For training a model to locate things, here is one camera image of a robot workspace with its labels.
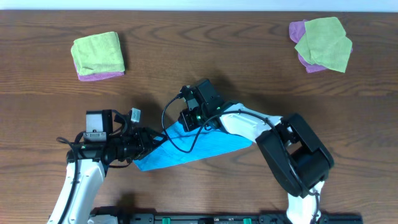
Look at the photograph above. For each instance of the folded purple cloth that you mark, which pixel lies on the folded purple cloth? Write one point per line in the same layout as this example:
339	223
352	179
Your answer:
97	76

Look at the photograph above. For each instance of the blue microfiber cloth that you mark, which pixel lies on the blue microfiber cloth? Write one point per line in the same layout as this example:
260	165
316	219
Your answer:
184	148

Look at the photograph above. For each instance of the crumpled green cloth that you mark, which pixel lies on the crumpled green cloth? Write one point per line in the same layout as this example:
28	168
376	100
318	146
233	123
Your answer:
325	43

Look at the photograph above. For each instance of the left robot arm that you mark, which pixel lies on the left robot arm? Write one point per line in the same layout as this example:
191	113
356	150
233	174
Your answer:
86	167

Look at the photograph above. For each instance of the crumpled purple cloth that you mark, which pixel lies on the crumpled purple cloth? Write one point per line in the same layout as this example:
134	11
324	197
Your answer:
298	37

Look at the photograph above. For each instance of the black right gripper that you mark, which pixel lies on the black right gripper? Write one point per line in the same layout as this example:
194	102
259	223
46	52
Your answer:
185	120

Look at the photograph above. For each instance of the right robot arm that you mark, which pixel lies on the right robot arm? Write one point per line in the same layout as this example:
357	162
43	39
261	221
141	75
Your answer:
295	155

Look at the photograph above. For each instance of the folded green cloth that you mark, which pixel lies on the folded green cloth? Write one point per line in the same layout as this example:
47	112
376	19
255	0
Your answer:
98	53

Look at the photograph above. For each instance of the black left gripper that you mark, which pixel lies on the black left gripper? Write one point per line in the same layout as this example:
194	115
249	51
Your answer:
146	142

